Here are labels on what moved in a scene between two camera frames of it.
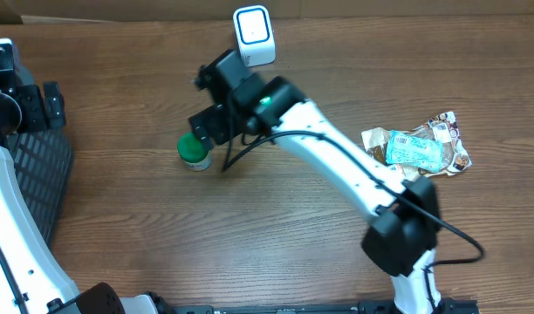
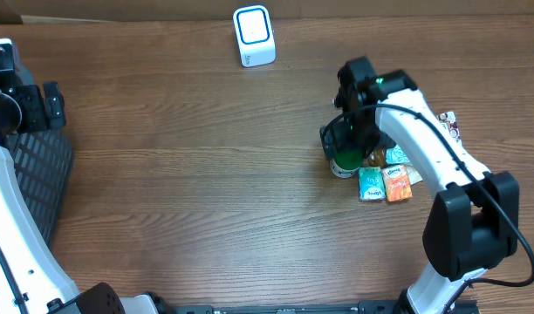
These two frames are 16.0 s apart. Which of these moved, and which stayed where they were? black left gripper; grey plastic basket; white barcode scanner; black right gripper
Moved: black right gripper
Stayed: black left gripper; grey plastic basket; white barcode scanner
